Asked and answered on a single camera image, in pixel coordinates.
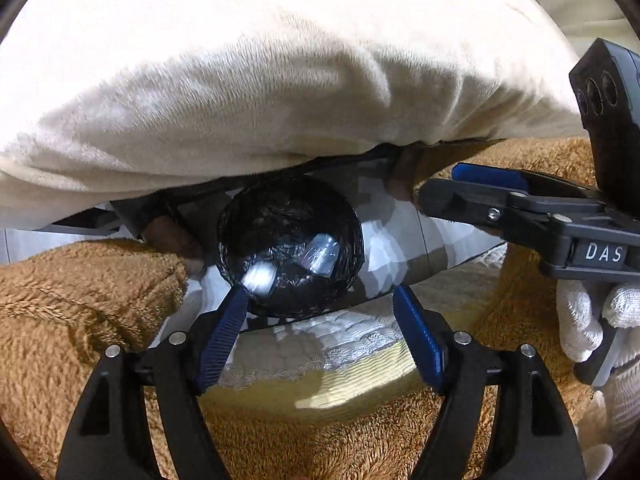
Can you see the cream fleece bed blanket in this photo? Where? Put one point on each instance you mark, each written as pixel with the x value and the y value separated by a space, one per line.
pixel 250 85

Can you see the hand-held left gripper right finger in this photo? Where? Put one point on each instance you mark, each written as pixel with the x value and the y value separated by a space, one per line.
pixel 420 337

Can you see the black bag-lined trash bin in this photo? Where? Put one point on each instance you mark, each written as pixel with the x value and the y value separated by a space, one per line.
pixel 285 210

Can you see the white lace-trimmed cloth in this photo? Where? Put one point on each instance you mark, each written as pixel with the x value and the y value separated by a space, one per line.
pixel 325 345

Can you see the clear plastic wrapper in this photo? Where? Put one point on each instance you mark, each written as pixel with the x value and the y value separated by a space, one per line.
pixel 321 255

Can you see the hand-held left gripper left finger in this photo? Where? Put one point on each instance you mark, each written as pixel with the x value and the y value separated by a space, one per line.
pixel 222 332

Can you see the brown fleece cloth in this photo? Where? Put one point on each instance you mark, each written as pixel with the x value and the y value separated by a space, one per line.
pixel 75 305

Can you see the white crumpled wrapper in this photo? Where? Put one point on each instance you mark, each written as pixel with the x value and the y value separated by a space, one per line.
pixel 259 277

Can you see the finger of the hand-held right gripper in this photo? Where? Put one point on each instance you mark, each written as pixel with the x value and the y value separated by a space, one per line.
pixel 487 174
pixel 460 202

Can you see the person's right hand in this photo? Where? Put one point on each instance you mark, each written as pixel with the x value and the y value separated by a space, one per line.
pixel 580 315

